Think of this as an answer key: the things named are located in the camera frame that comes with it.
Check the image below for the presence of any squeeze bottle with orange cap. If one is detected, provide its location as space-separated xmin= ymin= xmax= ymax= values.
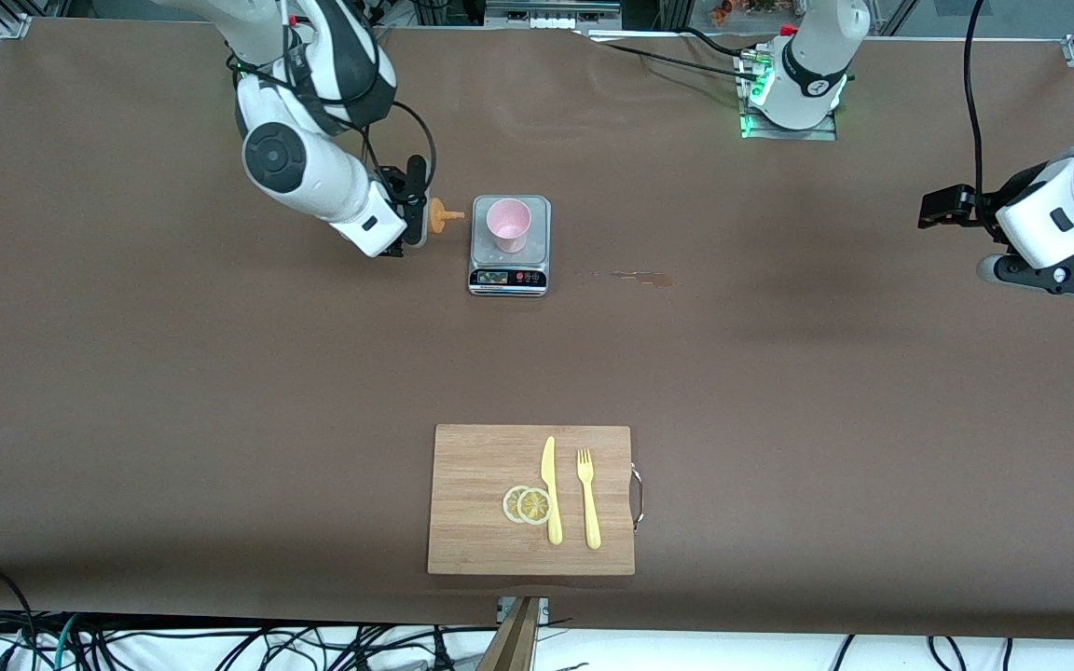
xmin=404 ymin=197 xmax=467 ymax=250

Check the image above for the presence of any pink paper cup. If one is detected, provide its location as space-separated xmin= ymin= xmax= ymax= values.
xmin=486 ymin=198 xmax=533 ymax=255

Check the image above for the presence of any silver digital kitchen scale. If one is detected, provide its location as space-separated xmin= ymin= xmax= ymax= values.
xmin=467 ymin=193 xmax=553 ymax=298

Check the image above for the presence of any wooden cutting board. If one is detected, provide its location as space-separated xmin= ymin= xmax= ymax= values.
xmin=426 ymin=423 xmax=646 ymax=578

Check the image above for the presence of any yellow plastic knife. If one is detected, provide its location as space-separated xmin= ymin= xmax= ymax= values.
xmin=540 ymin=434 xmax=565 ymax=547

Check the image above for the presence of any yellow plastic fork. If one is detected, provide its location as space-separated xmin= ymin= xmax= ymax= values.
xmin=575 ymin=446 xmax=603 ymax=551

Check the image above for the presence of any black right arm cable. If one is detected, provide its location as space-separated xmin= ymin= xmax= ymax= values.
xmin=349 ymin=97 xmax=438 ymax=189

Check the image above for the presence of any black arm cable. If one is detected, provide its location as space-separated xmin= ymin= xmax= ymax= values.
xmin=349 ymin=97 xmax=438 ymax=189
xmin=962 ymin=0 xmax=991 ymax=197

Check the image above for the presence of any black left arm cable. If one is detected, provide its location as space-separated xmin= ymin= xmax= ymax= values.
xmin=962 ymin=0 xmax=991 ymax=197

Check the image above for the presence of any black base power cable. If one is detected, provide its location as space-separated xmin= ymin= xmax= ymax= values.
xmin=593 ymin=26 xmax=767 ymax=81

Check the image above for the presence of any wooden post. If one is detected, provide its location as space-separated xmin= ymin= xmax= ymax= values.
xmin=475 ymin=596 xmax=541 ymax=671

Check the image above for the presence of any teal floor cable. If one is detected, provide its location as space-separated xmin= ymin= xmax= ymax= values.
xmin=50 ymin=613 xmax=83 ymax=671

